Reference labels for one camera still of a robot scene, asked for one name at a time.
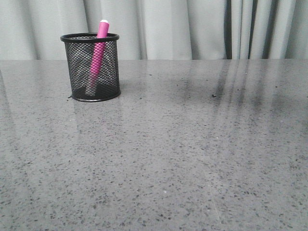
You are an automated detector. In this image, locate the black mesh pen holder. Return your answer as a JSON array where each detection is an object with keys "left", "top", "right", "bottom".
[{"left": 60, "top": 33, "right": 121, "bottom": 102}]

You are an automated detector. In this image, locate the grey curtain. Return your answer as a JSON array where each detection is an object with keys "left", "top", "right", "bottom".
[{"left": 0, "top": 0, "right": 308, "bottom": 60}]

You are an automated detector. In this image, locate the pink highlighter pen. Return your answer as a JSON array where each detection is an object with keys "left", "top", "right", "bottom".
[{"left": 85, "top": 20, "right": 109, "bottom": 97}]

